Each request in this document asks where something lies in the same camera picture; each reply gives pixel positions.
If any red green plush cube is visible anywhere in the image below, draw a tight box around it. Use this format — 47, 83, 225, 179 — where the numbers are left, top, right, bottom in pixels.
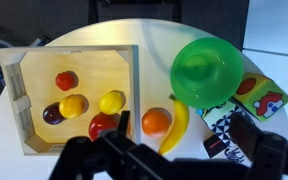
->
232, 72, 288, 123

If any yellow toy lemon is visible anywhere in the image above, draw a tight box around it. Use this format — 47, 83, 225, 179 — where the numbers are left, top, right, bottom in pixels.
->
99, 90, 125, 116

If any light wooden tray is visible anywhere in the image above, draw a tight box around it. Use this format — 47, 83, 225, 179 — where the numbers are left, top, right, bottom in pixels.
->
0, 44, 141, 157

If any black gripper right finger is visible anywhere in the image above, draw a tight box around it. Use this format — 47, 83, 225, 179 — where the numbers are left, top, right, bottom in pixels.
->
229, 112, 288, 180

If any small red toy tomato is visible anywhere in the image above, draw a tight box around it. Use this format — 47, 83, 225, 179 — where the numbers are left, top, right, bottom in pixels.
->
54, 71, 77, 92

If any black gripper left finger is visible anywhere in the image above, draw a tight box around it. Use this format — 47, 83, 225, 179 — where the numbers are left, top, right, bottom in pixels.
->
48, 110, 142, 180

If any dark purple toy plum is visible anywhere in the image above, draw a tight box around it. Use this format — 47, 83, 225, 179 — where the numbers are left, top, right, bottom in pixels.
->
42, 102, 67, 126

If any red toy apple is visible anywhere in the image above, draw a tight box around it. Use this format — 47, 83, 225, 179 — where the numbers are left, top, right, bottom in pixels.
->
88, 112, 132, 142

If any green plastic bowl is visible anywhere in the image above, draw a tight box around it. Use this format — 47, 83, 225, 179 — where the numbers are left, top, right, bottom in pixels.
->
169, 36, 244, 110

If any yellow toy banana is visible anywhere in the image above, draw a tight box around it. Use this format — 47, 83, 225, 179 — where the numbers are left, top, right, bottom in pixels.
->
157, 94, 191, 156

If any yellow orange toy fruit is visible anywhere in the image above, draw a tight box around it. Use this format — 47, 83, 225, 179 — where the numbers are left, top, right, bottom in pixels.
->
58, 94, 86, 120

